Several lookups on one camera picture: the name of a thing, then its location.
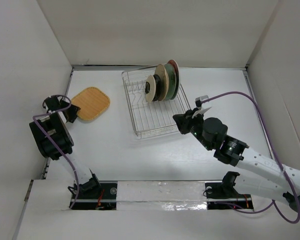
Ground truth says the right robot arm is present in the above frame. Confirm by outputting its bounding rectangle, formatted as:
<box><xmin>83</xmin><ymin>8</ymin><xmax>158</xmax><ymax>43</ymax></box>
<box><xmin>172</xmin><ymin>109</ymin><xmax>300</xmax><ymax>212</ymax></box>

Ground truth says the orange bamboo square plate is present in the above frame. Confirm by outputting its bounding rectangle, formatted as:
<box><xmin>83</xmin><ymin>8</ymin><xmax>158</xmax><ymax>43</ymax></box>
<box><xmin>71</xmin><ymin>86</ymin><xmax>111</xmax><ymax>121</ymax></box>

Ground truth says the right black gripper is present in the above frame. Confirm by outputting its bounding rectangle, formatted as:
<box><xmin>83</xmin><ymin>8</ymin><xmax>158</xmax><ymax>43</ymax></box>
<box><xmin>173</xmin><ymin>107</ymin><xmax>213</xmax><ymax>151</ymax></box>

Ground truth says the beige bird pattern plate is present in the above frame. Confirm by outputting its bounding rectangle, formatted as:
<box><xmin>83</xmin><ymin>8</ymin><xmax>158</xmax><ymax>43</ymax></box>
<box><xmin>154</xmin><ymin>64</ymin><xmax>169</xmax><ymax>101</ymax></box>

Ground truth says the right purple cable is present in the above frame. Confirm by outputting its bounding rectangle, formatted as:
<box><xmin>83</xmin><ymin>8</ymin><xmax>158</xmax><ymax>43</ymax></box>
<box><xmin>204</xmin><ymin>91</ymin><xmax>300</xmax><ymax>224</ymax></box>

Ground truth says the red and blue floral plate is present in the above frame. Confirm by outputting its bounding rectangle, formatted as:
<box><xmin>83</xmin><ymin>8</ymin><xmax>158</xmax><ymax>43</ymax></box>
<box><xmin>167</xmin><ymin>59</ymin><xmax>181</xmax><ymax>100</ymax></box>

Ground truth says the wire dish rack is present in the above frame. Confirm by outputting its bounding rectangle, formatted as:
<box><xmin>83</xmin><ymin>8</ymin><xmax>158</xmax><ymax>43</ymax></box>
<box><xmin>121</xmin><ymin>66</ymin><xmax>191</xmax><ymax>140</ymax></box>

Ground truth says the cream plate with black spot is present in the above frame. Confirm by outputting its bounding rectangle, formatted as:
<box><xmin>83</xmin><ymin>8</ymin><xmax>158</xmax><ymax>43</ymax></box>
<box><xmin>145</xmin><ymin>75</ymin><xmax>157</xmax><ymax>103</ymax></box>

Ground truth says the teal flower plate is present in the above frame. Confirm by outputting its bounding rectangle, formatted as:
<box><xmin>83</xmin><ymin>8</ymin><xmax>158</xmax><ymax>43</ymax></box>
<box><xmin>164</xmin><ymin>63</ymin><xmax>177</xmax><ymax>101</ymax></box>

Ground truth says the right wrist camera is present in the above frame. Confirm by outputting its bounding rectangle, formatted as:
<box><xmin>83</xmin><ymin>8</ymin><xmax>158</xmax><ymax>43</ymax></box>
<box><xmin>192</xmin><ymin>95</ymin><xmax>212</xmax><ymax>118</ymax></box>

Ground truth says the black round plate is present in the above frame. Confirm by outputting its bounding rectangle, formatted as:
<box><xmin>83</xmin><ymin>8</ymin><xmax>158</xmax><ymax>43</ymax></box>
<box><xmin>152</xmin><ymin>74</ymin><xmax>162</xmax><ymax>102</ymax></box>

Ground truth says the white foam front strip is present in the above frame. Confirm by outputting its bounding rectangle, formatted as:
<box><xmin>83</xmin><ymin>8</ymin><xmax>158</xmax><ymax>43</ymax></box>
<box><xmin>116</xmin><ymin>181</ymin><xmax>208</xmax><ymax>211</ymax></box>

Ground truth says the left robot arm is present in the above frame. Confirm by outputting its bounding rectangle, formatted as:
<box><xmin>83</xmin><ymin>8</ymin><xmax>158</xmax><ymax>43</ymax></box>
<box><xmin>29</xmin><ymin>94</ymin><xmax>103</xmax><ymax>199</ymax></box>

